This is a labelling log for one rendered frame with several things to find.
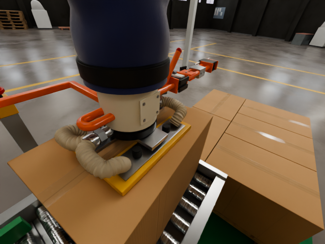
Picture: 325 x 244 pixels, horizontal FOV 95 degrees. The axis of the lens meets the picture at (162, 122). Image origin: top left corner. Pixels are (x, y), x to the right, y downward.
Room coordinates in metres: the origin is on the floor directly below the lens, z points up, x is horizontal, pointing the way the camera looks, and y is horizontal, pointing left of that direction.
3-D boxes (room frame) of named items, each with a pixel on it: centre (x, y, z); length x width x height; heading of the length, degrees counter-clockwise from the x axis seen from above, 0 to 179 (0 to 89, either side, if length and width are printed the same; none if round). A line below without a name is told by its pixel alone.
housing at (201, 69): (0.78, -0.16, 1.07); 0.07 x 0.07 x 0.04; 55
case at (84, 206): (0.41, 0.10, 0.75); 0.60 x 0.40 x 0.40; 149
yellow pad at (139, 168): (0.34, 0.03, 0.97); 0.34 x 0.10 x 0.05; 145
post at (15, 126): (0.50, 0.66, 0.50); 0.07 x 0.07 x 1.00; 55
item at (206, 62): (0.89, -0.24, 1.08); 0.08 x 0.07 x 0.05; 145
